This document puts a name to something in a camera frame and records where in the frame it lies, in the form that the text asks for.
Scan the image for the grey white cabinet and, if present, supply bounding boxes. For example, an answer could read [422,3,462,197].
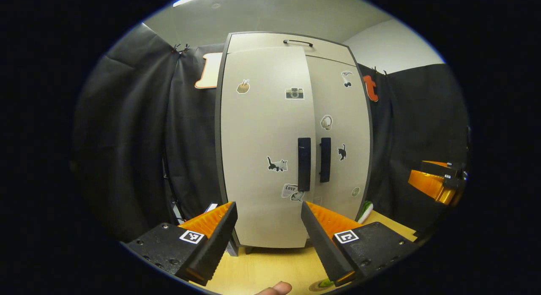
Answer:
[214,32,374,254]

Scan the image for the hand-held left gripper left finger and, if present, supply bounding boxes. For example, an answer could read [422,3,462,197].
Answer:
[120,201,238,286]

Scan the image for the white cabinet door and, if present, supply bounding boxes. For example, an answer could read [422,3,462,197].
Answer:
[305,55,372,221]
[220,46,317,249]

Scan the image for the green white object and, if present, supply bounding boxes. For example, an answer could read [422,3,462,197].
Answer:
[357,201,374,224]

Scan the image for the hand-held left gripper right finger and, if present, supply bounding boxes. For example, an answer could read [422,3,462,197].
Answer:
[300,201,419,286]

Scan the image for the white cabinet drawer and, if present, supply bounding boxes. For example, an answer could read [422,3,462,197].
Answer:
[227,32,358,66]

